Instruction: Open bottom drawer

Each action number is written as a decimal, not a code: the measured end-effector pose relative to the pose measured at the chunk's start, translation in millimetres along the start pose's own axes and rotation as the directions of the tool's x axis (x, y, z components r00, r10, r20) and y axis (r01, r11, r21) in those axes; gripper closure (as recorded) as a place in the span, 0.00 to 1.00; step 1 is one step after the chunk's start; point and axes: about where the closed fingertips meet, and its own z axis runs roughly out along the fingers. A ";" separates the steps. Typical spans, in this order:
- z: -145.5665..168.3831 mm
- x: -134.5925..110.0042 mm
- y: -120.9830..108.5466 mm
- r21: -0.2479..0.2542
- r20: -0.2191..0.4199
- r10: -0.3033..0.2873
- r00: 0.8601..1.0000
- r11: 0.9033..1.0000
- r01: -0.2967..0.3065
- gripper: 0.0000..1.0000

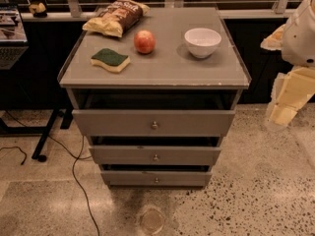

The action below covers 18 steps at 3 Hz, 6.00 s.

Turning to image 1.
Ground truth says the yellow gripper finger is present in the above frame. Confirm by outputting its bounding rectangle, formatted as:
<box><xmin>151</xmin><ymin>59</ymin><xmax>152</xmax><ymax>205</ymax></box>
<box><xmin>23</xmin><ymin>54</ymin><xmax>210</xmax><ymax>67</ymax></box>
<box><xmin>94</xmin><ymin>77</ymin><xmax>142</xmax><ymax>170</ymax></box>
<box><xmin>266</xmin><ymin>102</ymin><xmax>297</xmax><ymax>127</ymax></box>
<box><xmin>260</xmin><ymin>26</ymin><xmax>284</xmax><ymax>51</ymax></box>

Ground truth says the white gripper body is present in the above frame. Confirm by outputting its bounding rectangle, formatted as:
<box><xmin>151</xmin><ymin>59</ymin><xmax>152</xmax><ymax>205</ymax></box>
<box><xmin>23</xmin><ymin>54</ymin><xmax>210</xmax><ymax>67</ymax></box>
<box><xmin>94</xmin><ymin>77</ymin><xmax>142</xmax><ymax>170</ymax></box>
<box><xmin>272</xmin><ymin>66</ymin><xmax>315</xmax><ymax>111</ymax></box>

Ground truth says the grey bottom drawer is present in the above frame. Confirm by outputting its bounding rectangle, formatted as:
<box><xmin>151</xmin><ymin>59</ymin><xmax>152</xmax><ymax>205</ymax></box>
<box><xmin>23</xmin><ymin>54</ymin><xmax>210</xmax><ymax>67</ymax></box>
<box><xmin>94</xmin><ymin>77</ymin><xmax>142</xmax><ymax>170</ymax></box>
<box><xmin>100</xmin><ymin>164</ymin><xmax>212</xmax><ymax>188</ymax></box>

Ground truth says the grey drawer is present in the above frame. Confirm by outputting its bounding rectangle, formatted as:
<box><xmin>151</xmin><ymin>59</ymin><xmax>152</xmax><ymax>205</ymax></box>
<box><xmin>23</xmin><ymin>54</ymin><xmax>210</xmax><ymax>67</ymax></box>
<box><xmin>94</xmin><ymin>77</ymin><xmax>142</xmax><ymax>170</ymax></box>
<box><xmin>100</xmin><ymin>164</ymin><xmax>212</xmax><ymax>188</ymax></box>
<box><xmin>90</xmin><ymin>137</ymin><xmax>221</xmax><ymax>165</ymax></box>
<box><xmin>73</xmin><ymin>94</ymin><xmax>235</xmax><ymax>137</ymax></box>

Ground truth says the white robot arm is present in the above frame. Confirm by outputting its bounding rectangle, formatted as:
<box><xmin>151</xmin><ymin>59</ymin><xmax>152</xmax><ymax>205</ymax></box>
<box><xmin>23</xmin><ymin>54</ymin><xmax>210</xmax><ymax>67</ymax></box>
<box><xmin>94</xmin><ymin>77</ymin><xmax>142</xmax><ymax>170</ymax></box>
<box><xmin>260</xmin><ymin>0</ymin><xmax>315</xmax><ymax>130</ymax></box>

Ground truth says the grey drawer cabinet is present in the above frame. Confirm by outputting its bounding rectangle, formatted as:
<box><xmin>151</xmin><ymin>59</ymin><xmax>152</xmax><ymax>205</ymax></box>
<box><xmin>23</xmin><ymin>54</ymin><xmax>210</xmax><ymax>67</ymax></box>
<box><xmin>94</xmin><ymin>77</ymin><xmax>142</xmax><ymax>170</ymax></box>
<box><xmin>57</xmin><ymin>5</ymin><xmax>253</xmax><ymax>189</ymax></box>

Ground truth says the grey middle drawer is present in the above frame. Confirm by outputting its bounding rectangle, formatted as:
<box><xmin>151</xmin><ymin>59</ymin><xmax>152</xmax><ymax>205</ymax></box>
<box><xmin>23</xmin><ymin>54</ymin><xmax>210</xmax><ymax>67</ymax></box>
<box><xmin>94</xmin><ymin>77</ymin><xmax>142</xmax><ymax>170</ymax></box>
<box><xmin>90</xmin><ymin>137</ymin><xmax>221</xmax><ymax>165</ymax></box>

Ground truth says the grey top drawer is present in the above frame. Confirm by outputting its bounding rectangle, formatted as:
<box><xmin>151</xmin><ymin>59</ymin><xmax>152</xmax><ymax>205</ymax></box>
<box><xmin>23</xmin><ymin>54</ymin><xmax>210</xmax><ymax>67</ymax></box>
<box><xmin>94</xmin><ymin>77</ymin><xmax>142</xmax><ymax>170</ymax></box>
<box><xmin>73</xmin><ymin>94</ymin><xmax>235</xmax><ymax>137</ymax></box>

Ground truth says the metal railing ledge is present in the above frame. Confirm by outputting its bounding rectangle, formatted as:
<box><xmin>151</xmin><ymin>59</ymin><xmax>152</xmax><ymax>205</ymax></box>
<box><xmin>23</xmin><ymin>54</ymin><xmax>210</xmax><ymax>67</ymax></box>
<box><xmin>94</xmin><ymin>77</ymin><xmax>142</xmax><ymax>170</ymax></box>
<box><xmin>22</xmin><ymin>0</ymin><xmax>293</xmax><ymax>22</ymax></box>

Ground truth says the white ceramic bowl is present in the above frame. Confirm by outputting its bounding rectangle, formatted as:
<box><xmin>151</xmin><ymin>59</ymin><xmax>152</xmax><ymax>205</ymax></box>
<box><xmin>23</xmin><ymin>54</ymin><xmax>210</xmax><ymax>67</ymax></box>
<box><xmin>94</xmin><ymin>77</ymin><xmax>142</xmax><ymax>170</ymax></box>
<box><xmin>184</xmin><ymin>28</ymin><xmax>221</xmax><ymax>58</ymax></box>

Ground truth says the red apple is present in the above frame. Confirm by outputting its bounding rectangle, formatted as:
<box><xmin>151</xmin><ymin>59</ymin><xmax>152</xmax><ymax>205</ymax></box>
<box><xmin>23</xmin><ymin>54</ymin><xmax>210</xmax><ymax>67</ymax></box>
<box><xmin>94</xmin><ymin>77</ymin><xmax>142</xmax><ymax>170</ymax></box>
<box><xmin>134</xmin><ymin>29</ymin><xmax>156</xmax><ymax>54</ymax></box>

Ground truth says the brown yellow chip bag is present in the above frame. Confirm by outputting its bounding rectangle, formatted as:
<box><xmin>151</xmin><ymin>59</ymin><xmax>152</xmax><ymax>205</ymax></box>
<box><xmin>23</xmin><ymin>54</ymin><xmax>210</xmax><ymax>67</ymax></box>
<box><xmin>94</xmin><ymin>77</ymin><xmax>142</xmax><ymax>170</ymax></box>
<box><xmin>83</xmin><ymin>0</ymin><xmax>150</xmax><ymax>38</ymax></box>

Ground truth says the green yellow sponge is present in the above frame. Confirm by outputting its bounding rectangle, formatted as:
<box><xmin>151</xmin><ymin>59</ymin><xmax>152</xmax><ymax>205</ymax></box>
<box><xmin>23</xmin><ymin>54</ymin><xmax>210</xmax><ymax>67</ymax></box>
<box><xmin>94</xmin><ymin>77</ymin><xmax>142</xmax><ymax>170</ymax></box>
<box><xmin>91</xmin><ymin>48</ymin><xmax>130</xmax><ymax>73</ymax></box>

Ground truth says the yellow black object on ledge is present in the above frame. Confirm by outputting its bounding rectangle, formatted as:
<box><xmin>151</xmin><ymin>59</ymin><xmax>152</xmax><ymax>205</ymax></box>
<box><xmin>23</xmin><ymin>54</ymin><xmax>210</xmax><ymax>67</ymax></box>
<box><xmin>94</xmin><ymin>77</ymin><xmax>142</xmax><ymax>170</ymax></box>
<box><xmin>29</xmin><ymin>1</ymin><xmax>47</xmax><ymax>18</ymax></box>

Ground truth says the black desk with laptop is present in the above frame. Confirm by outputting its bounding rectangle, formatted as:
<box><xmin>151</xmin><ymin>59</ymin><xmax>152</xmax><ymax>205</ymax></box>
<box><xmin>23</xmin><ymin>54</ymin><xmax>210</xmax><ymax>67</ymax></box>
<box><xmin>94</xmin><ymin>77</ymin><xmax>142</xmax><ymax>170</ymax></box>
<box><xmin>0</xmin><ymin>3</ymin><xmax>74</xmax><ymax>164</ymax></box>

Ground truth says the black floor cable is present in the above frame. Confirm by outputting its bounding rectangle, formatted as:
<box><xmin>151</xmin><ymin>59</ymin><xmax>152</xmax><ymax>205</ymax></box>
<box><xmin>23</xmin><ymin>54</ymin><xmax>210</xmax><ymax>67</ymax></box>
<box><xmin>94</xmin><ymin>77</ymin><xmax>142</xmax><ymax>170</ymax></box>
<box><xmin>4</xmin><ymin>110</ymin><xmax>101</xmax><ymax>236</ymax></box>

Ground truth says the short black cable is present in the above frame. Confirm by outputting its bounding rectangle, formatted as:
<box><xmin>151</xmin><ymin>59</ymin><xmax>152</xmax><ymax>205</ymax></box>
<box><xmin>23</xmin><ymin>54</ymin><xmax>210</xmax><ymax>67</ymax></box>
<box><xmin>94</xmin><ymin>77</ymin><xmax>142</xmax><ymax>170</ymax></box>
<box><xmin>0</xmin><ymin>146</ymin><xmax>28</xmax><ymax>166</ymax></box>

